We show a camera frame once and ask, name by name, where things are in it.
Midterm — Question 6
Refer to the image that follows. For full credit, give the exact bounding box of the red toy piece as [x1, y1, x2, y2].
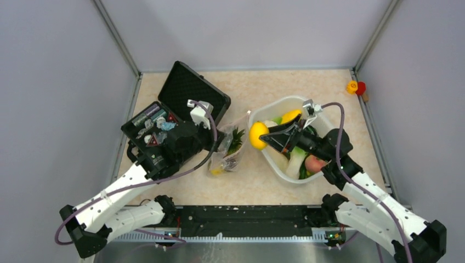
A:
[355, 82, 366, 96]

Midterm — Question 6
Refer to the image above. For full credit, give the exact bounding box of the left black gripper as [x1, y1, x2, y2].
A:
[178, 117, 227, 164]

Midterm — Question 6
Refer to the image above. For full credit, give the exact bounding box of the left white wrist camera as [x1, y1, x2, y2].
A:
[187, 99, 214, 130]

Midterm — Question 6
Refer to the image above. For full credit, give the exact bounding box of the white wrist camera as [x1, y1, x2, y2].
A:
[302, 99, 322, 122]
[187, 99, 214, 130]

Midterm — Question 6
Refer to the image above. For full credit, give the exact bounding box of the clear pink-dotted zip bag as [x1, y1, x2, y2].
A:
[207, 110, 251, 176]

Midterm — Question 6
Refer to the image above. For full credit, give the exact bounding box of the orange toy piece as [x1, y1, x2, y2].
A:
[346, 81, 358, 95]

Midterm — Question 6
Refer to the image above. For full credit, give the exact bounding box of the white toy cauliflower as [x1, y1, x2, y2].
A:
[263, 120, 277, 128]

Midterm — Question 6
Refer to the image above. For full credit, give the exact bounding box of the toy pineapple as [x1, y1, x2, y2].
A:
[226, 127, 245, 156]

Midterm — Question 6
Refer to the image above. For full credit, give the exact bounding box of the pink toy peach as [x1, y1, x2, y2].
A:
[304, 155, 327, 174]

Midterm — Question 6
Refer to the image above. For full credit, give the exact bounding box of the yellow toy lemon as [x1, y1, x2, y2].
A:
[249, 122, 269, 151]

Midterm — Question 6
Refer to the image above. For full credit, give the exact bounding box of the white oval plastic basket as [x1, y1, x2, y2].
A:
[248, 95, 337, 184]

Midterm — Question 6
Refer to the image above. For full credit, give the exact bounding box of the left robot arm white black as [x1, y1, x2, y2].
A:
[59, 122, 227, 259]

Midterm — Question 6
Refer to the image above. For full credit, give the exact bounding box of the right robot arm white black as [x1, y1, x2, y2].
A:
[250, 115, 447, 262]

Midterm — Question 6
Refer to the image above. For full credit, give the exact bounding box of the green toy bok choy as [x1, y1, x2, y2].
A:
[285, 147, 308, 179]

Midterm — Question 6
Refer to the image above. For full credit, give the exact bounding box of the black poker chip case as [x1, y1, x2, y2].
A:
[121, 61, 231, 180]

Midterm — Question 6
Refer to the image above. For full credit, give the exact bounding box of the dark purple toy fruit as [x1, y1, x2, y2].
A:
[222, 159, 237, 171]

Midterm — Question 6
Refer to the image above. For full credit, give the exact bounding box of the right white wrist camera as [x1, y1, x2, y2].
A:
[302, 99, 322, 122]

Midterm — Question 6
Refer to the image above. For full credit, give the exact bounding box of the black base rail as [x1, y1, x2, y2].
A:
[156, 204, 360, 241]

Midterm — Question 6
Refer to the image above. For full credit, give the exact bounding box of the yellow-green toy mango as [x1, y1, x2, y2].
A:
[210, 168, 225, 176]

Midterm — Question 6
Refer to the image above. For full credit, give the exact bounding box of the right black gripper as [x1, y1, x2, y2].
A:
[260, 113, 333, 162]

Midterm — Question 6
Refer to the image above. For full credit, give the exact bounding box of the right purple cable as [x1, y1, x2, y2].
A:
[321, 102, 415, 263]

